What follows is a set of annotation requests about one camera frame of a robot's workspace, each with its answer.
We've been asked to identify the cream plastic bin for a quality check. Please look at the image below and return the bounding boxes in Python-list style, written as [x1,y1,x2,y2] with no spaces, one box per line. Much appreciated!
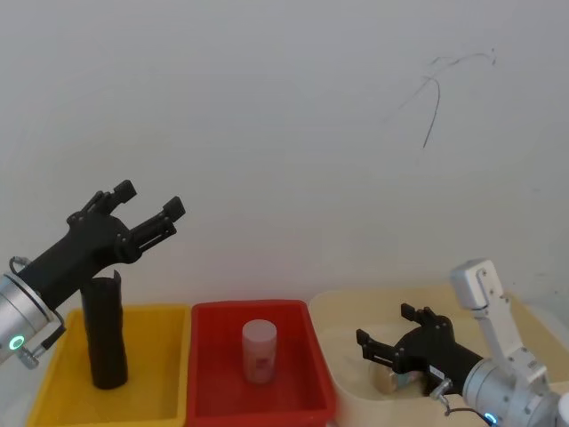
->
[308,286,569,427]

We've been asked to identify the white plastic bottle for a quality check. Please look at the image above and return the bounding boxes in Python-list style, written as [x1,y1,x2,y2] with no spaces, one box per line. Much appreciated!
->
[241,318,278,385]

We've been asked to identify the small round tan container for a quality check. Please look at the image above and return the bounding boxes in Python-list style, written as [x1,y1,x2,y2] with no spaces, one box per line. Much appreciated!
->
[370,360,426,395]

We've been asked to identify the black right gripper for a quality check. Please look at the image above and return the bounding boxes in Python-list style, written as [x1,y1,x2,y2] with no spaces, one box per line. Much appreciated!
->
[355,302,485,398]

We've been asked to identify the yellow plastic bin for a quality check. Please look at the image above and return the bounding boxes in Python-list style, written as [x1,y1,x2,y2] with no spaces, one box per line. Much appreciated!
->
[25,303,190,427]

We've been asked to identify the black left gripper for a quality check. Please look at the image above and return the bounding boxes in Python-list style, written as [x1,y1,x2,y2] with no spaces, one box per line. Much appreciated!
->
[22,179,188,311]

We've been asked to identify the red plastic bin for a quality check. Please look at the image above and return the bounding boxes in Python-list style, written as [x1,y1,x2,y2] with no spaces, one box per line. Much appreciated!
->
[184,298,338,426]

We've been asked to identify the tall black cylinder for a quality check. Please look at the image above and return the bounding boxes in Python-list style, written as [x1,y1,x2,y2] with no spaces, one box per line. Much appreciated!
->
[81,269,131,391]

